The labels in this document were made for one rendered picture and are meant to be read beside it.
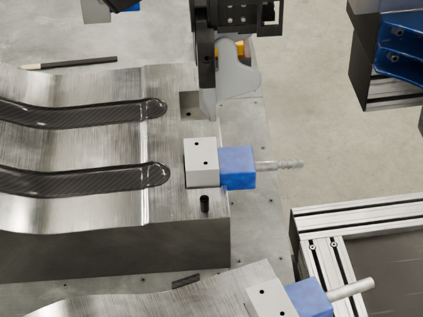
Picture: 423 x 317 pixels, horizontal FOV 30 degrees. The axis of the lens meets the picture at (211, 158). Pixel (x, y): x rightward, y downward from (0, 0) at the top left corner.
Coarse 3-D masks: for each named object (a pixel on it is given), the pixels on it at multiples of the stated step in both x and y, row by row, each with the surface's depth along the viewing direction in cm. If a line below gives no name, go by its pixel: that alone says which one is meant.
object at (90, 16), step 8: (80, 0) 102; (88, 0) 102; (96, 0) 102; (88, 8) 103; (96, 8) 103; (104, 8) 103; (128, 8) 104; (136, 8) 104; (88, 16) 104; (96, 16) 104; (104, 16) 104
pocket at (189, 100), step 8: (184, 96) 97; (192, 96) 97; (184, 104) 98; (192, 104) 98; (216, 104) 97; (184, 112) 98; (192, 112) 98; (200, 112) 98; (184, 120) 97; (192, 120) 97
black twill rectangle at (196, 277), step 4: (188, 276) 81; (192, 276) 81; (196, 276) 81; (180, 280) 80; (184, 280) 80; (188, 280) 81; (192, 280) 81; (196, 280) 81; (172, 284) 80; (176, 284) 80; (180, 284) 81; (184, 284) 81; (172, 288) 81
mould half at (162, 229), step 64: (0, 64) 98; (192, 64) 100; (0, 128) 91; (128, 128) 93; (192, 128) 92; (0, 192) 85; (128, 192) 86; (192, 192) 85; (0, 256) 85; (64, 256) 85; (128, 256) 86; (192, 256) 87
